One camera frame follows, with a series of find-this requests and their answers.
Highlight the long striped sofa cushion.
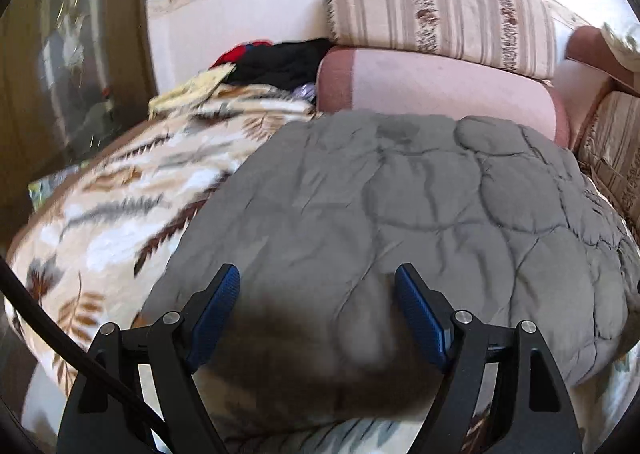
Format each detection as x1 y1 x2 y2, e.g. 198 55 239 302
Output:
324 0 558 80

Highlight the red cloth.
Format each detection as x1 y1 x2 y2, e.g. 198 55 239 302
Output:
210 40 273 70

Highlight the black clothes pile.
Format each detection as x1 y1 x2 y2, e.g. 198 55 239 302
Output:
227 38 333 87

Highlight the pale yellow cloth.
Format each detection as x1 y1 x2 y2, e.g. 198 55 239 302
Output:
148 63 236 115

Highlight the green printed packet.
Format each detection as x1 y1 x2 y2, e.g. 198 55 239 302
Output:
27 164 93 212

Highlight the black cable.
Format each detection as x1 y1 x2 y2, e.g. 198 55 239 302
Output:
0 254 171 440

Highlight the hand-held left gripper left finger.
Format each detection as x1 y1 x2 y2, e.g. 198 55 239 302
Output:
56 263 242 454

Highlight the wooden door with glass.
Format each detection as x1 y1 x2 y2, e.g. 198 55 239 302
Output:
0 0 158 235

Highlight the pink bolster cushion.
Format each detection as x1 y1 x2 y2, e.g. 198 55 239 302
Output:
316 45 571 145

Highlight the beige cloth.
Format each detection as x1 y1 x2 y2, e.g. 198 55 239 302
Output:
600 21 640 72

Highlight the brownish pink armrest cushion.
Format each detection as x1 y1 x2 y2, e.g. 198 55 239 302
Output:
565 25 640 95

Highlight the leaf print blanket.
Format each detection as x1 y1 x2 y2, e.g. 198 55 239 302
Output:
5 84 640 454

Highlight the grey quilted hooded jacket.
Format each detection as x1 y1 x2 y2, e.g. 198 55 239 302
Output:
132 109 640 435

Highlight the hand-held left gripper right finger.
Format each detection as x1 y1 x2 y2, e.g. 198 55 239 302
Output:
394 263 585 454

